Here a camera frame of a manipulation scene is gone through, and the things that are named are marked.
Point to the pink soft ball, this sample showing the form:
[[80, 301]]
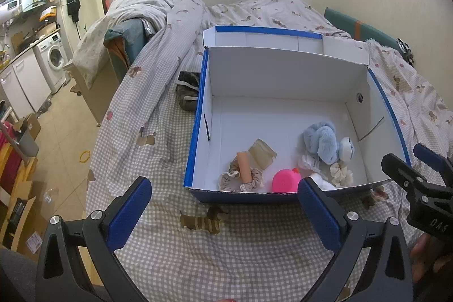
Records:
[[285, 181]]

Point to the white sock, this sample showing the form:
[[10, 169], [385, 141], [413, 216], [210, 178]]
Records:
[[324, 181]]

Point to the wooden shelf unit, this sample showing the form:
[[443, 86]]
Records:
[[19, 196]]

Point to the beige lace-trimmed scrunchie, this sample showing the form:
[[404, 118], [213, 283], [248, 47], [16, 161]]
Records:
[[230, 178]]

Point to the teal cushion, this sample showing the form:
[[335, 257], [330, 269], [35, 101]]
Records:
[[122, 40]]

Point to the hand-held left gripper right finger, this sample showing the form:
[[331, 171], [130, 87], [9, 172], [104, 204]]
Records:
[[318, 217]]

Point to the light blue plush toy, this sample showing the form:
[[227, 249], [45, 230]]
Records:
[[322, 141]]

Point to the dark grey socks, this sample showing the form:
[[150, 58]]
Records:
[[187, 91]]

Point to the white washing machine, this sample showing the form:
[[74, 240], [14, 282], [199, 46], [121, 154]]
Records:
[[53, 56]]

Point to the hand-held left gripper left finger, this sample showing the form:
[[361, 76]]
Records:
[[129, 215]]

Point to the person's right hand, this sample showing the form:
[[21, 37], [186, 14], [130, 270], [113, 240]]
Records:
[[423, 256]]

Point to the dog print duvet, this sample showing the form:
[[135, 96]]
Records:
[[184, 15]]

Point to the cream ruffled scrunchie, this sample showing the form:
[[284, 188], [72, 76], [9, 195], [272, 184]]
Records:
[[341, 174]]

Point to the wooden bed frame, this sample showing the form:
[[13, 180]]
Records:
[[95, 93]]

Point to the white and blue round plush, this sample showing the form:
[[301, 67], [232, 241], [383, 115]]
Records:
[[347, 148]]

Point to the checked bed sheet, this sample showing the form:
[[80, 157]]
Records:
[[148, 153]]

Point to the blue and white cardboard box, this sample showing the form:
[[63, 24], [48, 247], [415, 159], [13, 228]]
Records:
[[283, 82]]

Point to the white kitchen cabinet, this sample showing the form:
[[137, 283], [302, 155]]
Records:
[[21, 82]]

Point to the peach foam roll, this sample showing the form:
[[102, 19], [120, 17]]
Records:
[[244, 167]]

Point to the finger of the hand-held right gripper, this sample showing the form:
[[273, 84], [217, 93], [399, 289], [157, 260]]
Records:
[[433, 160], [400, 171]]

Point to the black and white patterned cloth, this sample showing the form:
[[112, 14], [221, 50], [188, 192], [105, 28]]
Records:
[[406, 49]]

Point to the red cloth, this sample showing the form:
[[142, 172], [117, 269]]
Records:
[[9, 157]]

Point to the white lace scrunchie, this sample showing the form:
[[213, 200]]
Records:
[[308, 162]]

